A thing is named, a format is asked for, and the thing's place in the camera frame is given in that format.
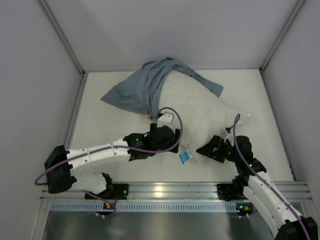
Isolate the white pillow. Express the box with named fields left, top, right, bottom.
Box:
left=159, top=70, right=251, bottom=163

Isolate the blue pillowcase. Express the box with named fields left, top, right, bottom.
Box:
left=101, top=57, right=224, bottom=119

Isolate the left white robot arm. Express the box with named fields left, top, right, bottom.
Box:
left=44, top=123, right=182, bottom=198

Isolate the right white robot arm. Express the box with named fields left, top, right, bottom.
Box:
left=196, top=135, right=319, bottom=240

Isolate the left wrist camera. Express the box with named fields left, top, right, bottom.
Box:
left=157, top=112, right=174, bottom=127

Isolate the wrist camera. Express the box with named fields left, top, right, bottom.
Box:
left=157, top=112, right=174, bottom=127
left=225, top=128, right=234, bottom=142

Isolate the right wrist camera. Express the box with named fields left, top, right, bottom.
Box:
left=225, top=128, right=234, bottom=142

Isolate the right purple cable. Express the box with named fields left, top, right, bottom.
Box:
left=231, top=113, right=312, bottom=240

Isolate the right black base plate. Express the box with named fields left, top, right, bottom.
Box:
left=217, top=183, right=241, bottom=202

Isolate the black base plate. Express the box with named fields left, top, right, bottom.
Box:
left=97, top=183, right=129, bottom=200
left=217, top=183, right=241, bottom=202

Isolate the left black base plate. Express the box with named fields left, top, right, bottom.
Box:
left=97, top=183, right=129, bottom=200

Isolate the aluminium mounting rail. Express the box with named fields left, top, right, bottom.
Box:
left=39, top=181, right=312, bottom=201

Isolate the slotted cable duct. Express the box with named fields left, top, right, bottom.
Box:
left=50, top=201, right=254, bottom=215

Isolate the right aluminium frame post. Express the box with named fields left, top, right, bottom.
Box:
left=259, top=0, right=308, bottom=75

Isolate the aluminium frame post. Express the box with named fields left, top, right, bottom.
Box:
left=37, top=0, right=86, bottom=76
left=259, top=0, right=308, bottom=75

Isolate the left aluminium frame post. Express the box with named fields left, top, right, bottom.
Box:
left=37, top=0, right=86, bottom=76

